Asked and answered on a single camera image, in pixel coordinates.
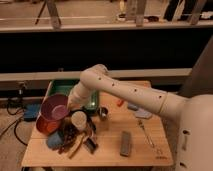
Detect white cup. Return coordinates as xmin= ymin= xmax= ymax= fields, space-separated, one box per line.
xmin=71 ymin=111 xmax=87 ymax=131

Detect grey-blue folded cloth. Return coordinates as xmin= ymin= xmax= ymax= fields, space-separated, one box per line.
xmin=135 ymin=109 xmax=152 ymax=119

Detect small metal cup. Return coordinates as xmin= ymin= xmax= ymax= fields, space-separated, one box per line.
xmin=99 ymin=107 xmax=108 ymax=120

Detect blue box on floor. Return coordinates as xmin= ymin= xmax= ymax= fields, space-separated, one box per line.
xmin=23 ymin=104 xmax=40 ymax=121

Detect black clip tool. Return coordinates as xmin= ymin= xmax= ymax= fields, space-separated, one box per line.
xmin=83 ymin=119 xmax=98 ymax=154

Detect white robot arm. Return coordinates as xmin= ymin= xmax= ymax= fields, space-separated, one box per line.
xmin=67 ymin=64 xmax=213 ymax=171

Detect grey rectangular block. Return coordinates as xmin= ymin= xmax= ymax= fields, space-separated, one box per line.
xmin=120 ymin=131 xmax=132 ymax=157

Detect wooden-handled utensil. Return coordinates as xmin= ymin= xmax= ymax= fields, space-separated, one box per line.
xmin=67 ymin=132 xmax=86 ymax=159

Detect green plastic tray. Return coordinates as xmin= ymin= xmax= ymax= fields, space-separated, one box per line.
xmin=43 ymin=78 xmax=100 ymax=113

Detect purple bowl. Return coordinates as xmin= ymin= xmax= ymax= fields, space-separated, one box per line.
xmin=40 ymin=94 xmax=68 ymax=121

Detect bunch of dark grapes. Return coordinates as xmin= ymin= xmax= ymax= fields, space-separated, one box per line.
xmin=58 ymin=121 xmax=78 ymax=154

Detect blue cup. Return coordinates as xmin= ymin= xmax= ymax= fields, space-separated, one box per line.
xmin=46 ymin=132 xmax=64 ymax=149

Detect red-orange bowl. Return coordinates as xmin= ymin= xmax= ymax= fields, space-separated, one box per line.
xmin=36 ymin=116 xmax=61 ymax=135

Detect blue sponge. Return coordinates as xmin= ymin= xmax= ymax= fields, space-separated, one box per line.
xmin=127 ymin=103 xmax=139 ymax=111

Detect metal fork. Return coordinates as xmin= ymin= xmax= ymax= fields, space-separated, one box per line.
xmin=138 ymin=119 xmax=155 ymax=148

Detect black floor cables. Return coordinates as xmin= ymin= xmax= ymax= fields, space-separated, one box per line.
xmin=0 ymin=83 xmax=29 ymax=147

